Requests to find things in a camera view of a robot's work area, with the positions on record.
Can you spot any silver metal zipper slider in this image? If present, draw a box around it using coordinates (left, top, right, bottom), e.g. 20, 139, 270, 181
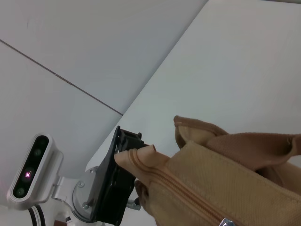
218, 218, 236, 226

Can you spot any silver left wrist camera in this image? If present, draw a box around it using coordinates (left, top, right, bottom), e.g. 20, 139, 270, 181
6, 133, 64, 210

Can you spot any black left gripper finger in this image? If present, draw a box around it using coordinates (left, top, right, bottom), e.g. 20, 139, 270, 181
117, 128, 151, 154
112, 164, 136, 190

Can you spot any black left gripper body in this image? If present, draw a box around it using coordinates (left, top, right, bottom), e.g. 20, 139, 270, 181
94, 126, 134, 226

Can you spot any khaki canvas food bag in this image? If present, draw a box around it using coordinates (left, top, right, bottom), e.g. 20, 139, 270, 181
114, 115, 301, 226

